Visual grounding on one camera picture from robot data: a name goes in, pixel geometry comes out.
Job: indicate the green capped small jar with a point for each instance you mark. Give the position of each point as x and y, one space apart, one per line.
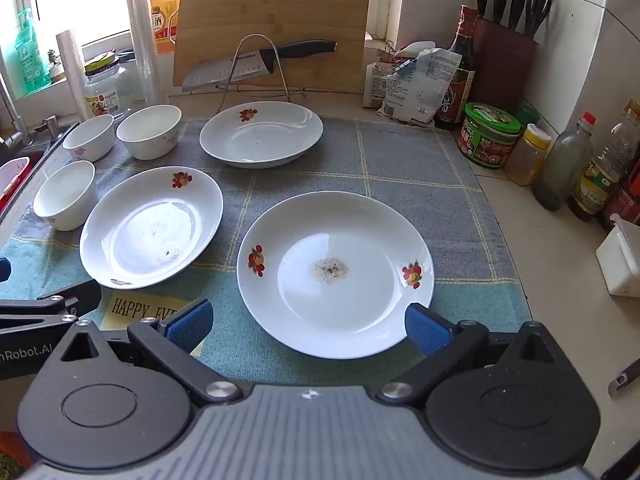
529 115

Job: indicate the white plate with fruit print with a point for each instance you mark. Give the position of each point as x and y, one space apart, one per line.
265 135
350 240

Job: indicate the dark red knife block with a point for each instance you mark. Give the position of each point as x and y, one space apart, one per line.
500 60

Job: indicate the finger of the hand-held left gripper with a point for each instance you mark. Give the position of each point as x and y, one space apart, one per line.
75 297
4 270

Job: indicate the grey checked dish mat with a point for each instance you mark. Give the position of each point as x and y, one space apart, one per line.
400 170

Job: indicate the green lid sauce jar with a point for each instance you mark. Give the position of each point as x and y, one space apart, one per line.
487 137

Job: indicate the black scissors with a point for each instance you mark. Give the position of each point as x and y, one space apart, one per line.
537 10

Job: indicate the large plastic wrap roll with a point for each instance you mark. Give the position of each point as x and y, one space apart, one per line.
145 60

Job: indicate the small white bowl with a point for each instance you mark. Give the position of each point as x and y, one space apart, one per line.
150 230

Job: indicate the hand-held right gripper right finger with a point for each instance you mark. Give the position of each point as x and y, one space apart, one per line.
425 330

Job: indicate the small sachet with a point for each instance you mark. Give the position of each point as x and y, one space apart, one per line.
102 57

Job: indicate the white paper roll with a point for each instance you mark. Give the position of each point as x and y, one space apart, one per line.
75 75

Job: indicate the yellow label oil bottle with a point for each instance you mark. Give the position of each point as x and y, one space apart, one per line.
597 185

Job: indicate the red sauce bottle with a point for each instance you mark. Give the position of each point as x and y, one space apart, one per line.
625 202

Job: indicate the dark soy sauce bottle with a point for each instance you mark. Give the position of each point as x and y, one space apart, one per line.
462 77

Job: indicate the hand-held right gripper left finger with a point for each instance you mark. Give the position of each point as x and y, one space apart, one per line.
187 322

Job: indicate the blue clip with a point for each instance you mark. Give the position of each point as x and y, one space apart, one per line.
402 65

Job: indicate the white plastic colander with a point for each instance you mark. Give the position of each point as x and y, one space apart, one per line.
15 172

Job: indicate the white plastic container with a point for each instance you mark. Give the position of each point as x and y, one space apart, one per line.
620 260

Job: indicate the white red printed bag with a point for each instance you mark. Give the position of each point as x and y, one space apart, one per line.
375 85

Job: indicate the black binder clip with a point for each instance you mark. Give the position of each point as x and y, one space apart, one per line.
386 52

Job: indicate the yellow lid spice jar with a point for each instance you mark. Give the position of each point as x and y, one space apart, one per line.
527 157

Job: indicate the green dish soap bottle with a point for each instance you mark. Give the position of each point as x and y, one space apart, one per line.
30 55

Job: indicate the clear glass jar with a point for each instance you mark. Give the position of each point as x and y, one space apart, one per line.
107 92

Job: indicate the metal faucet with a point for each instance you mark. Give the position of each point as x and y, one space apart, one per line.
12 139

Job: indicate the bamboo cutting board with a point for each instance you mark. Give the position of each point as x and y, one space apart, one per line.
280 5

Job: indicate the clear bottle with red cap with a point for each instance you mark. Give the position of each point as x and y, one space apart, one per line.
560 165

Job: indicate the small potted plant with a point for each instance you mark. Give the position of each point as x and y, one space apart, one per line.
53 58

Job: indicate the white ceramic bowl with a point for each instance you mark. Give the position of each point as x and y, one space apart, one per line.
149 129
90 135
65 195

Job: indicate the orange cooking oil jug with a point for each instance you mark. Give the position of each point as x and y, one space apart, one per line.
165 25

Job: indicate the white printed plastic bag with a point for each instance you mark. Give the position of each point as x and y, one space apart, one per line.
420 87

